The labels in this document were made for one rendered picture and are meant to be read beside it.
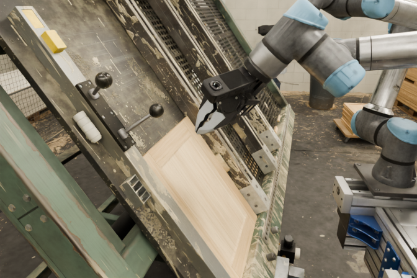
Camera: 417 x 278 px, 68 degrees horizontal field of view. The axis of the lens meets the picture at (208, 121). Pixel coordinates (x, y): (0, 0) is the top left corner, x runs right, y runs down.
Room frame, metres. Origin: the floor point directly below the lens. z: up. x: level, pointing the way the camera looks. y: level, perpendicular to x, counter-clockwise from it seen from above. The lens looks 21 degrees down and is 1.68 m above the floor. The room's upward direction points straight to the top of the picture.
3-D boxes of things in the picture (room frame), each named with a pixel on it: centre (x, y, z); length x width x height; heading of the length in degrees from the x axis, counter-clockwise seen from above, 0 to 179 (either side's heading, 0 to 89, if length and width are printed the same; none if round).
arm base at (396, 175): (1.05, -0.73, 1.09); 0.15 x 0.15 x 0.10
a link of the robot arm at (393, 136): (1.06, -0.72, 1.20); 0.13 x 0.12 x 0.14; 22
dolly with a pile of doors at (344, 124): (3.83, -2.02, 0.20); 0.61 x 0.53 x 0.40; 174
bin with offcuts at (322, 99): (5.14, -1.97, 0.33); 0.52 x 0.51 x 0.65; 174
